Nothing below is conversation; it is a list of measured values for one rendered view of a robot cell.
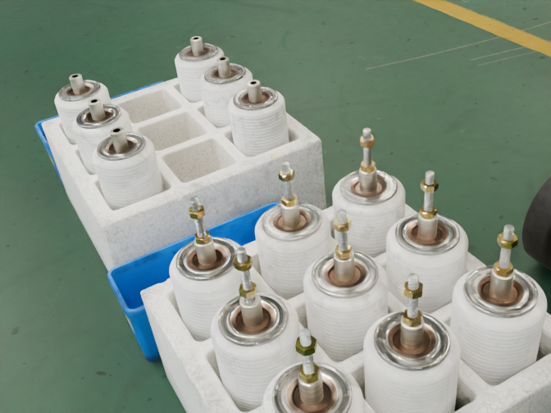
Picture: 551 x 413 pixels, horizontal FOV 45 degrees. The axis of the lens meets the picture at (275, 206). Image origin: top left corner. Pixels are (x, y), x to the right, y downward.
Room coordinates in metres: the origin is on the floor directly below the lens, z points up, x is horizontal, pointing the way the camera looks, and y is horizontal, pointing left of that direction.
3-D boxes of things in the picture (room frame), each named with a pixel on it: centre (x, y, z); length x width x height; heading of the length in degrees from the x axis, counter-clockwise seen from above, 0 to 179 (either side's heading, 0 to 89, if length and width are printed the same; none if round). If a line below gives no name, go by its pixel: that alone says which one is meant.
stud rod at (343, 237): (0.54, -0.07, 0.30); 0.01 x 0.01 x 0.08
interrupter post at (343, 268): (0.54, -0.07, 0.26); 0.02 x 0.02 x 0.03
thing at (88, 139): (0.99, 0.27, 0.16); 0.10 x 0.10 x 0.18
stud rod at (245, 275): (0.49, 0.04, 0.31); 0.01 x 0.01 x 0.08
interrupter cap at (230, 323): (0.49, 0.04, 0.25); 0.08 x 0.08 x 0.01
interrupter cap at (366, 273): (0.54, -0.07, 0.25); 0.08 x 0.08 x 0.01
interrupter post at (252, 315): (0.49, 0.04, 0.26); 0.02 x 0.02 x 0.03
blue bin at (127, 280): (0.77, 0.11, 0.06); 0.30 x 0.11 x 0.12; 114
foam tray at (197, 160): (1.04, 0.17, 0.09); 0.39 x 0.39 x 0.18; 25
